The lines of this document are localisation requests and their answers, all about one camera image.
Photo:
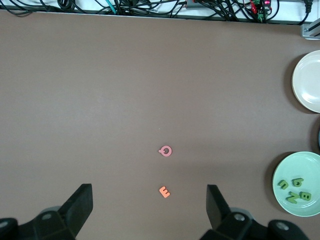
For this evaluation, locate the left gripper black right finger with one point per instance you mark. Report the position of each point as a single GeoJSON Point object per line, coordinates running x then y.
{"type": "Point", "coordinates": [215, 205]}

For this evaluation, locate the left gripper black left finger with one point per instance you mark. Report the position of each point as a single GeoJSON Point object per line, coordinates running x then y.
{"type": "Point", "coordinates": [80, 205]}

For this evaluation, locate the green foam letter u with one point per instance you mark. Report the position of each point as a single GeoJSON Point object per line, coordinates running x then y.
{"type": "Point", "coordinates": [280, 184]}

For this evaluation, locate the green lowercase foam letter b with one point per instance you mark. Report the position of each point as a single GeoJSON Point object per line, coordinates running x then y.
{"type": "Point", "coordinates": [298, 183]}

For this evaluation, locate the green capital foam letter B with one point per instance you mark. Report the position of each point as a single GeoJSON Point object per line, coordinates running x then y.
{"type": "Point", "coordinates": [305, 196]}

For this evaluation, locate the orange foam letter E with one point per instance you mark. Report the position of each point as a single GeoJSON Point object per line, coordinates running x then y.
{"type": "Point", "coordinates": [163, 192]}

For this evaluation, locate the pink foam letter G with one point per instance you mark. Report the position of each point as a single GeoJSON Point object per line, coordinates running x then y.
{"type": "Point", "coordinates": [170, 151]}

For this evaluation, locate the green round plate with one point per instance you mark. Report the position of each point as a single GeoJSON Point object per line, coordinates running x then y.
{"type": "Point", "coordinates": [300, 162]}

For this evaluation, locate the brown table cover sheet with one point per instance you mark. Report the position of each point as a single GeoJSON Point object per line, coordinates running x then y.
{"type": "Point", "coordinates": [125, 87]}

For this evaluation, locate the beige round plate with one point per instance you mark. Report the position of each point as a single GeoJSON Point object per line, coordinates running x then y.
{"type": "Point", "coordinates": [310, 82]}

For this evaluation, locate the green circuit board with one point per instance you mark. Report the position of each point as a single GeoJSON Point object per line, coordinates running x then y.
{"type": "Point", "coordinates": [262, 11]}

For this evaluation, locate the grey hub box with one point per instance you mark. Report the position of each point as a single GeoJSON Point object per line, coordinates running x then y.
{"type": "Point", "coordinates": [191, 5]}

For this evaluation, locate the white table frame rail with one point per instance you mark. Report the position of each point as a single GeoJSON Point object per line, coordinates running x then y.
{"type": "Point", "coordinates": [162, 15]}

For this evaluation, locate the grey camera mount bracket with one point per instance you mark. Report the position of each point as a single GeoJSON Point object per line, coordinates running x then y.
{"type": "Point", "coordinates": [311, 31]}

